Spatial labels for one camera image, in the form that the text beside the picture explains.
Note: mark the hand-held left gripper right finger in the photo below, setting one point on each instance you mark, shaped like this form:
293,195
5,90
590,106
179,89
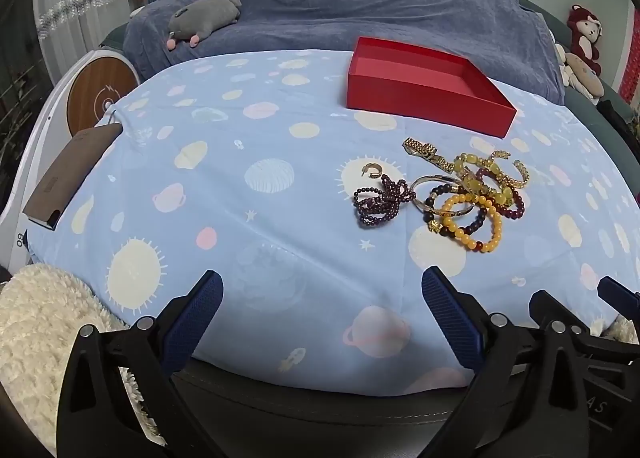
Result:
450,323

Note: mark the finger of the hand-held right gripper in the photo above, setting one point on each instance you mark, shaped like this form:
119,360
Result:
541,303
620,298

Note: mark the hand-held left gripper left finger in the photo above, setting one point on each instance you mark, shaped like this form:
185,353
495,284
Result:
197,323

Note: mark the thin gold bangle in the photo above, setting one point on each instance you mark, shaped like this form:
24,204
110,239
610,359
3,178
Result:
422,180

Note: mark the gold hoop earring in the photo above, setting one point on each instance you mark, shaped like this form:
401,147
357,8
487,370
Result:
378,169

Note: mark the gold link watch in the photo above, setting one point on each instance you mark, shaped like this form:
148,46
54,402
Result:
419,145

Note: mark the red cardboard box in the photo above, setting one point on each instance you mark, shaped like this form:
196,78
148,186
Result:
425,103

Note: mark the light blue planet print sheet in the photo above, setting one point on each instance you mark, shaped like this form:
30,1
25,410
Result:
200,188

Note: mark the black cloth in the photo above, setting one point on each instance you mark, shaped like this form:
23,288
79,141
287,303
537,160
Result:
612,115

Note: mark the brown flat case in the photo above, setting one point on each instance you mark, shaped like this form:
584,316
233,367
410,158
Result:
70,173

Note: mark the beige plush toy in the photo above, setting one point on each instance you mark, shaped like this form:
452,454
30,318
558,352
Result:
585,78

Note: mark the red patterned banner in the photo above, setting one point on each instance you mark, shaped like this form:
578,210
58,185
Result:
631,68

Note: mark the white appliance with wooden disc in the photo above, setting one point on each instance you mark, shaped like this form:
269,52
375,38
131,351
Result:
95,88

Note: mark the red monkey plush toy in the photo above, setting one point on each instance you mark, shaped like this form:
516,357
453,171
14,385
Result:
582,43

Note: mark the white curtain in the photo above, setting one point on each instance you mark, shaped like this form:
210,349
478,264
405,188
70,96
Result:
70,53

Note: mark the grey plush toy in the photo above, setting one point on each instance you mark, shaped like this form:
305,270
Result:
205,18

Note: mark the silver tinsel garland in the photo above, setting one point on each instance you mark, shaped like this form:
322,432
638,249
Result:
80,0

